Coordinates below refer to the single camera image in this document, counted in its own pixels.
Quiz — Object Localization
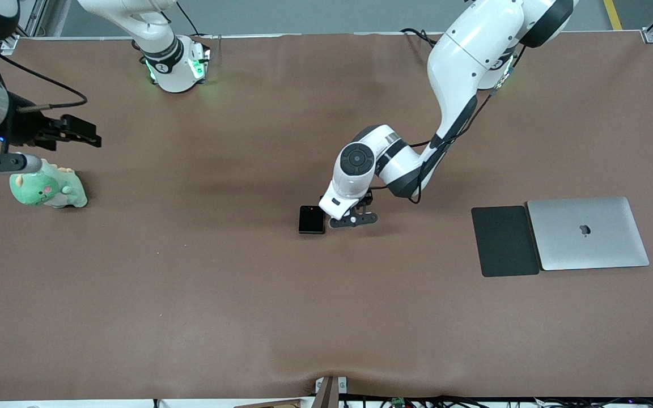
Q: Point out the black flip phone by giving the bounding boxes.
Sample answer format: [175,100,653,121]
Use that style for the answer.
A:
[298,205,326,235]

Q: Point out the black mouse pad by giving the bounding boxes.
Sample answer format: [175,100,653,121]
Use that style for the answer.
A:
[471,205,541,278]

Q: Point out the green dinosaur plush toy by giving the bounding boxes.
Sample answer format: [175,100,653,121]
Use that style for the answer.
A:
[9,159,88,209]

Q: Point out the brown table cover sheet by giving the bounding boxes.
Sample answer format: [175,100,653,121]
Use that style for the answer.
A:
[0,31,653,400]

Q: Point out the silver closed laptop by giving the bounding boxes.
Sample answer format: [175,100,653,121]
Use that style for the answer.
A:
[527,196,650,271]

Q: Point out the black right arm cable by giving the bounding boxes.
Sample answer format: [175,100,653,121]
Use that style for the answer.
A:
[0,41,88,110]

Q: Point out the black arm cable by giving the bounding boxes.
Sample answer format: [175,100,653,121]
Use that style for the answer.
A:
[0,41,88,110]
[383,45,525,206]

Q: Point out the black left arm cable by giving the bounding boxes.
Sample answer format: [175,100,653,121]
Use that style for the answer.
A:
[383,45,525,206]

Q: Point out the aluminium frame profile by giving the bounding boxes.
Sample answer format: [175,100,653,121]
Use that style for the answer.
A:
[18,0,63,38]

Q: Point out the black right base cable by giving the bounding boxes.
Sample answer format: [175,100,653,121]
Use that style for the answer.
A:
[176,0,202,37]

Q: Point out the black base cable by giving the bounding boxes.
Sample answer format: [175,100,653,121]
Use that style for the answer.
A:
[400,27,438,47]
[176,0,202,37]

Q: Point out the black left base cable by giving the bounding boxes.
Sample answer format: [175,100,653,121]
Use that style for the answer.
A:
[400,27,438,47]

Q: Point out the white metal bracket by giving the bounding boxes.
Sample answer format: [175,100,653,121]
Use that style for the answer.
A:
[315,376,348,393]

